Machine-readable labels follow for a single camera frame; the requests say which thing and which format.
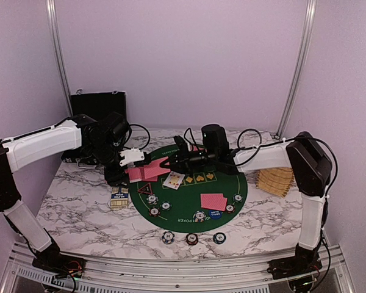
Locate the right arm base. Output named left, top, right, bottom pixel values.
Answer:
left=267, top=242, right=323, bottom=280

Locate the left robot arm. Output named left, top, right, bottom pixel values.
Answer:
left=0, top=112, right=129, bottom=272

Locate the red back card deck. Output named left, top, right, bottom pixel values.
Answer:
left=125, top=167, right=142, bottom=183

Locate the left aluminium frame post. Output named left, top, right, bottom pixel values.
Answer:
left=46, top=0, right=73, bottom=114

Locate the round green poker mat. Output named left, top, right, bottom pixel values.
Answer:
left=128, top=143, right=248, bottom=230

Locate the teal chip stack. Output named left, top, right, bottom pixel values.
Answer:
left=213, top=232, right=226, bottom=245

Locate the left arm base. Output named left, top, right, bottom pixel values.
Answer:
left=32, top=236, right=85, bottom=277

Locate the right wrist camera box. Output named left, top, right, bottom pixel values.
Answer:
left=201, top=124, right=229, bottom=159

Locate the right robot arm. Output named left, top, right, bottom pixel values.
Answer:
left=160, top=124, right=337, bottom=273

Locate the black poker chip case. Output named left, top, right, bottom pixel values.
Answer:
left=61, top=90, right=126, bottom=165

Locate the aluminium front rail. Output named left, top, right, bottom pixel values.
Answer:
left=0, top=242, right=354, bottom=293

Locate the blue gold card box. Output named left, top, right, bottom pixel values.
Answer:
left=110, top=186, right=129, bottom=209

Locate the brown chip stack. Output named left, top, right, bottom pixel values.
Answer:
left=185, top=233, right=198, bottom=245

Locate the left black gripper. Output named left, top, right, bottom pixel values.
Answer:
left=87, top=140, right=130, bottom=188

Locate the red card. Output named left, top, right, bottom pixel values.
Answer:
left=139, top=167, right=162, bottom=182
left=201, top=194, right=224, bottom=209

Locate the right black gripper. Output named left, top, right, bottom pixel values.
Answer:
left=160, top=143, right=218, bottom=176

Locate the right aluminium frame post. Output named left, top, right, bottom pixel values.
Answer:
left=276, top=0, right=317, bottom=137

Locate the face up card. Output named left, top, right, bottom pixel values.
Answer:
left=144, top=157, right=170, bottom=175
left=162, top=171, right=185, bottom=190

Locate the black red triangle marker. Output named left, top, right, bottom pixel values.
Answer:
left=137, top=183, right=154, bottom=195

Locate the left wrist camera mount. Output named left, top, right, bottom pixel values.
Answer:
left=119, top=148, right=145, bottom=166

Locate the blue white chip stack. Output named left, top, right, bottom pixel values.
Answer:
left=161, top=231, right=175, bottom=245

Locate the aluminium frame post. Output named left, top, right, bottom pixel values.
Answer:
left=276, top=0, right=317, bottom=137
left=46, top=0, right=73, bottom=114

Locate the blue small blind button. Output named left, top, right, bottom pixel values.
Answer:
left=208, top=210, right=223, bottom=220

